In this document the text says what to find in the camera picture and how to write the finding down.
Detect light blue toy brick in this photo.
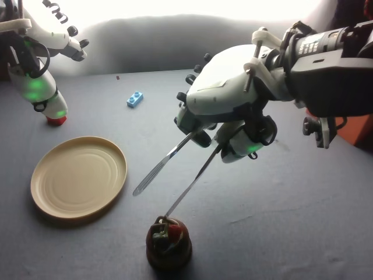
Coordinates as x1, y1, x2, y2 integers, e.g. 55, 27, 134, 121
126, 91, 145, 109

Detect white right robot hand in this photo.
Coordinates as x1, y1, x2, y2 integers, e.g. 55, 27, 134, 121
174, 45, 278, 164

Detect beige round plate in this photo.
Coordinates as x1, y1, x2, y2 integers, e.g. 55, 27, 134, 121
30, 136, 128, 225

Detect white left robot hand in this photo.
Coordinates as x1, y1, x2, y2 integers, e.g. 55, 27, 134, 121
7, 0, 90, 121

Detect metal tongs with taped handles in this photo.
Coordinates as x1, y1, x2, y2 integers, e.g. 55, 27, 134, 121
132, 130, 224, 224

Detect white backdrop sheet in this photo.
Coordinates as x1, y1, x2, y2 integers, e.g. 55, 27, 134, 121
29, 0, 373, 78

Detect red toy brick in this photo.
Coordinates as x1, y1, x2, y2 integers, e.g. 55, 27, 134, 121
46, 115, 68, 127

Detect grey table cloth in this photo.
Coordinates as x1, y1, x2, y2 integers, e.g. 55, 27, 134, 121
0, 64, 373, 280

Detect chocolate toy cake with strawberry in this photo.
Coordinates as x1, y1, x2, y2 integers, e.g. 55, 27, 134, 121
145, 215, 193, 271

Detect orange foam block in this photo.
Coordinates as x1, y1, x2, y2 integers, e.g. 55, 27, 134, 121
304, 108, 373, 146

